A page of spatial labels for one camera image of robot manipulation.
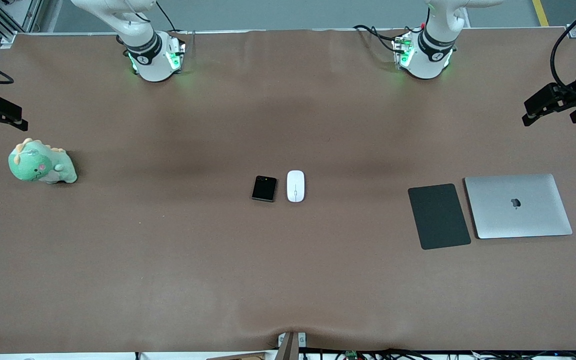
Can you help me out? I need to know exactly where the white computer mouse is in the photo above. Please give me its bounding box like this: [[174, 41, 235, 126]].
[[286, 170, 306, 203]]

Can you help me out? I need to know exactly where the black phone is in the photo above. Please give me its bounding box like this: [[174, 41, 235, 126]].
[[251, 175, 278, 203]]

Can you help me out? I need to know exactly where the dark grey mouse pad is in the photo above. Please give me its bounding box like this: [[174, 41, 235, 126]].
[[407, 183, 472, 251]]

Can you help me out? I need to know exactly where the green dinosaur plush toy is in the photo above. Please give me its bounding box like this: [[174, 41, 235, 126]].
[[8, 138, 78, 185]]

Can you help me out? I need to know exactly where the silver closed laptop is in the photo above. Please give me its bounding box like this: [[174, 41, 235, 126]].
[[464, 173, 574, 240]]

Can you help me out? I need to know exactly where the brown table cover cloth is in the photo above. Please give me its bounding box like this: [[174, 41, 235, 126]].
[[0, 29, 576, 354]]

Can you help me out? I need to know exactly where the black arm base cable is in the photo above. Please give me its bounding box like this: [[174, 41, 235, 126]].
[[155, 0, 178, 34], [370, 30, 401, 54], [353, 24, 421, 39]]

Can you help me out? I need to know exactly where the brown camera mount post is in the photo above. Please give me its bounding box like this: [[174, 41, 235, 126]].
[[277, 331, 308, 360]]

